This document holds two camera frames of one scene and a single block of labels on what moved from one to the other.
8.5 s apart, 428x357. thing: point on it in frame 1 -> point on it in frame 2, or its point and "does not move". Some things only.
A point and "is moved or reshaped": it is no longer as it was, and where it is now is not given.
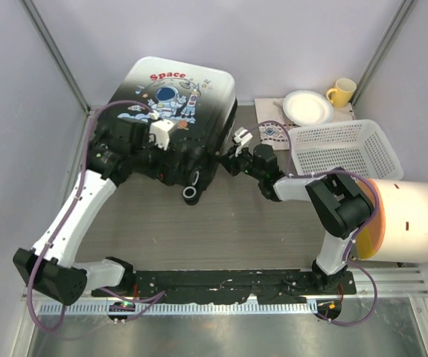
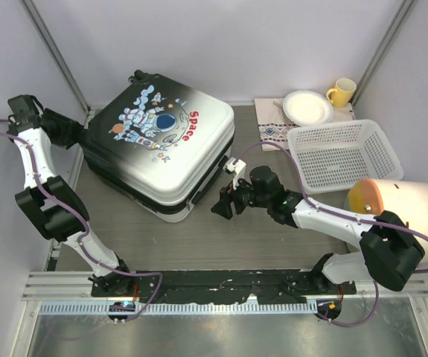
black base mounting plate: x=228 y=287 does not move
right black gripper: x=230 y=161 -> x=223 y=206
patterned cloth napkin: x=274 y=135 does not move
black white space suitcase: x=201 y=100 is moved or reshaped
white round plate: x=307 y=108 does not move
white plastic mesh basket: x=356 y=146 does not move
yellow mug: x=342 y=95 does not move
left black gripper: x=164 y=170 -> x=67 y=139
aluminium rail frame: x=391 y=284 does not move
